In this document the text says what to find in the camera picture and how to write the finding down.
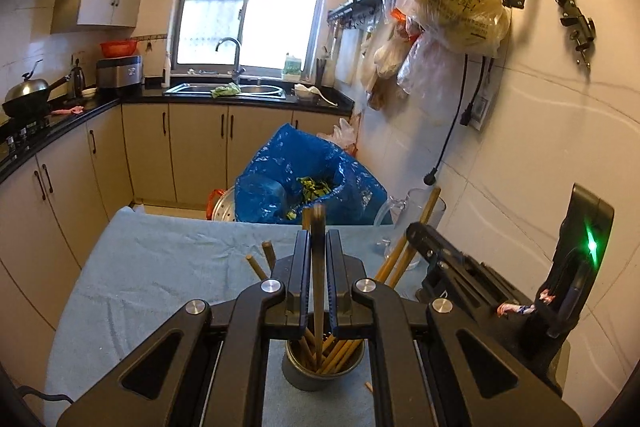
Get black cable at table edge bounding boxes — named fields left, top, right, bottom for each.
left=16, top=385, right=75, bottom=405

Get dark grey utensil holder cup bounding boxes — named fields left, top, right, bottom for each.
left=282, top=340, right=364, bottom=392

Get wooden chopsticks in cup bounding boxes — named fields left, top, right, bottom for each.
left=375, top=185, right=447, bottom=288
left=245, top=241, right=277, bottom=281

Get red plastic basin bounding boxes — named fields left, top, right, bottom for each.
left=100, top=39, right=138, bottom=58

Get wooden chopstick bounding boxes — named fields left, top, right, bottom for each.
left=310, top=204, right=326, bottom=369

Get wooden chopsticks right in cup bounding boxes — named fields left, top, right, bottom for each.
left=375, top=185, right=447, bottom=288

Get black power cable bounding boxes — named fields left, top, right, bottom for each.
left=423, top=53, right=471, bottom=186

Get blue plastic bag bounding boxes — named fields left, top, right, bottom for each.
left=233, top=124, right=387, bottom=225

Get steel rice cooker box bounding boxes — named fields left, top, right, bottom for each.
left=96, top=55, right=142, bottom=89

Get wooden chopsticks left in cup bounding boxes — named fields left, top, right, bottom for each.
left=245, top=241, right=277, bottom=281

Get chrome sink faucet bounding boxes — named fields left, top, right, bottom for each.
left=214, top=37, right=246, bottom=84

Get clear glass pitcher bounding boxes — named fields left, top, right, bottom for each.
left=373, top=186, right=434, bottom=258

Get light blue towel table cover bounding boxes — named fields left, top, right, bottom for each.
left=43, top=206, right=432, bottom=427

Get black wok on stove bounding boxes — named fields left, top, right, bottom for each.
left=2, top=60, right=70, bottom=120

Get beige lower kitchen cabinets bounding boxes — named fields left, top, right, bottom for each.
left=0, top=102, right=352, bottom=388

